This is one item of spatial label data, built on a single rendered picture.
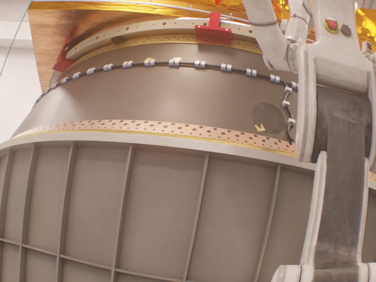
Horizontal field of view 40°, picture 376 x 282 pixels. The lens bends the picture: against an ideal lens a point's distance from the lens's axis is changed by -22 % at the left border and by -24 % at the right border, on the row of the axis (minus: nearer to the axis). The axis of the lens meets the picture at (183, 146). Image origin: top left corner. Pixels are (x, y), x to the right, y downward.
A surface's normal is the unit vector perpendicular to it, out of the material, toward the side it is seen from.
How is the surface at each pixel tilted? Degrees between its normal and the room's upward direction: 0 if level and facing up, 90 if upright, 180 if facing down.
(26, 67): 90
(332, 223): 78
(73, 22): 180
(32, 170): 90
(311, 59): 85
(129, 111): 62
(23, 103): 90
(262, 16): 138
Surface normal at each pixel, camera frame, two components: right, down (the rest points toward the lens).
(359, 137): -0.04, -0.54
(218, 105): 0.03, -0.73
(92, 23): -0.16, 0.93
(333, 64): -0.15, 0.18
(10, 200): -0.66, -0.35
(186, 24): -0.22, -0.36
